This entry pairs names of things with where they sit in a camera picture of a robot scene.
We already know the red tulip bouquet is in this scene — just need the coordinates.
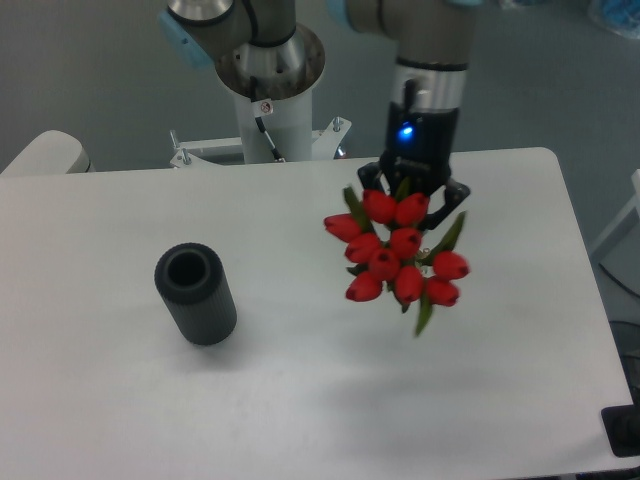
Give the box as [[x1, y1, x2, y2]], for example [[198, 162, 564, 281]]
[[323, 179, 471, 337]]

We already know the black pedestal cable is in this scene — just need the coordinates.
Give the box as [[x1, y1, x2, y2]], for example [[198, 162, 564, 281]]
[[254, 115, 286, 164]]

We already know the white furniture frame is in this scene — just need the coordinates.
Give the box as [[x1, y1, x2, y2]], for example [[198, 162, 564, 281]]
[[588, 170, 639, 260]]

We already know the white chair back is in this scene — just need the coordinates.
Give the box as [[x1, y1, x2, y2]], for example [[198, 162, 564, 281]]
[[1, 130, 95, 178]]

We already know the dark grey ribbed vase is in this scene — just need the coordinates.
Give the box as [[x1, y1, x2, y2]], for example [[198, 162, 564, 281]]
[[154, 243, 237, 346]]

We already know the blue plastic bag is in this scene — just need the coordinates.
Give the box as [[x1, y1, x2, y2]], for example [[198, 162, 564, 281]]
[[588, 0, 639, 40]]

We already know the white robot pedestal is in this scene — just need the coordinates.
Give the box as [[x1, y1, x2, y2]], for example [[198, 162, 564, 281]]
[[215, 23, 325, 137]]

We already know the white metal base frame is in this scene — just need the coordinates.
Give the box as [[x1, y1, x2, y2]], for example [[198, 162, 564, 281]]
[[169, 116, 353, 169]]

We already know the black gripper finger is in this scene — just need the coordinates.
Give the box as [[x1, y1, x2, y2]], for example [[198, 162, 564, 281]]
[[357, 160, 388, 193], [418, 180, 471, 230]]

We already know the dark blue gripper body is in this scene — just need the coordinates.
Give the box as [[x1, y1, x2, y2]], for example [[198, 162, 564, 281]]
[[380, 58, 468, 194]]

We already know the black device at table edge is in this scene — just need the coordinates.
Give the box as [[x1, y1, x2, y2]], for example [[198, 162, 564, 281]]
[[601, 405, 639, 458]]

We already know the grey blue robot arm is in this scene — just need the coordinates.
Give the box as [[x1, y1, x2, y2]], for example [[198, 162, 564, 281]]
[[158, 1, 479, 230]]

